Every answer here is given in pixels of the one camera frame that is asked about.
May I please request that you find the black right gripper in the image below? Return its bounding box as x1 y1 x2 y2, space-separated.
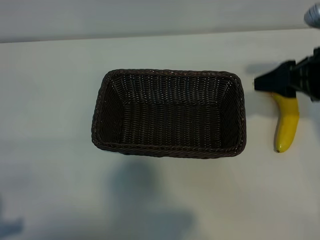
253 46 320 101

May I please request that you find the yellow banana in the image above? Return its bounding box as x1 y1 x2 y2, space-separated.
268 91 300 154

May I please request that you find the dark brown wicker basket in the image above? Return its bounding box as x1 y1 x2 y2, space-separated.
91 68 247 160

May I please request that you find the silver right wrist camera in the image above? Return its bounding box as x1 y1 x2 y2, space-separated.
303 4 320 27

